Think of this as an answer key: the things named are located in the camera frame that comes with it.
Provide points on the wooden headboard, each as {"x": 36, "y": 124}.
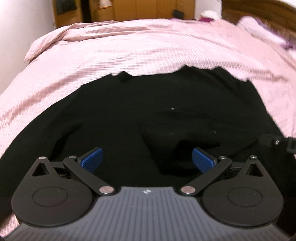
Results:
{"x": 277, "y": 15}

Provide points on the white pillow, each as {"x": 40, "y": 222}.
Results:
{"x": 210, "y": 14}

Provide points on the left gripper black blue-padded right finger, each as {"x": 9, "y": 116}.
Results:
{"x": 234, "y": 193}

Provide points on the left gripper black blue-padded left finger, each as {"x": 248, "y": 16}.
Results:
{"x": 58, "y": 193}

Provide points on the wooden wardrobe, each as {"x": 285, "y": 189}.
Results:
{"x": 69, "y": 12}

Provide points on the black garment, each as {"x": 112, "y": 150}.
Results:
{"x": 148, "y": 127}

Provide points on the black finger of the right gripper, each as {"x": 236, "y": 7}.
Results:
{"x": 272, "y": 141}

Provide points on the purple cloth item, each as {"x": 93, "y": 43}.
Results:
{"x": 206, "y": 20}

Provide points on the pink checked bed cover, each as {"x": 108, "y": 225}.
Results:
{"x": 63, "y": 60}

